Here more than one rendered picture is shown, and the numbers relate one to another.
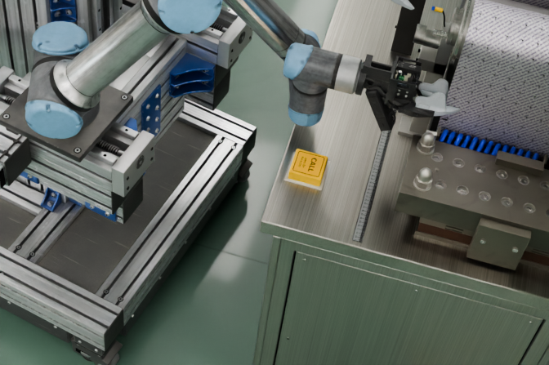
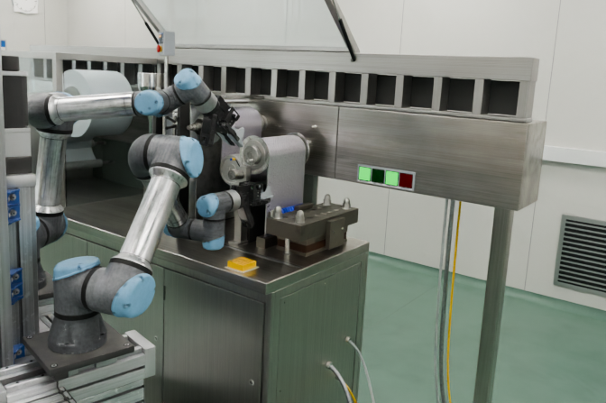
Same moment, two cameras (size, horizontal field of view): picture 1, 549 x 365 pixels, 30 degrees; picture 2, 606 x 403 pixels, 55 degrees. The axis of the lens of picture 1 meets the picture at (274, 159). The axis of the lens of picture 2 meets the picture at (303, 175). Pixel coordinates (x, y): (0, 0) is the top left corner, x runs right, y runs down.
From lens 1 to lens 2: 1.86 m
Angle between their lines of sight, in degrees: 65
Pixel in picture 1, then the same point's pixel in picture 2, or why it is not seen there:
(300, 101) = (219, 228)
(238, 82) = not seen: outside the picture
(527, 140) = (295, 199)
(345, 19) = not seen: hidden behind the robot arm
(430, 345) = (332, 325)
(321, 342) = (293, 376)
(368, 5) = not seen: hidden behind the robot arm
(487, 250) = (335, 237)
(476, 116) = (278, 196)
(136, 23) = (166, 186)
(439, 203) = (314, 223)
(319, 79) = (226, 204)
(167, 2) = (189, 153)
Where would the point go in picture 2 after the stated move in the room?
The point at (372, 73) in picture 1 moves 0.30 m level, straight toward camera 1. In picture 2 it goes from (243, 189) to (313, 203)
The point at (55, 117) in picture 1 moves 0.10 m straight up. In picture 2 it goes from (145, 285) to (145, 248)
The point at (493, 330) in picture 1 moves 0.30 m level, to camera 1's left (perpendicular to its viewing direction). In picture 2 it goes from (349, 287) to (316, 313)
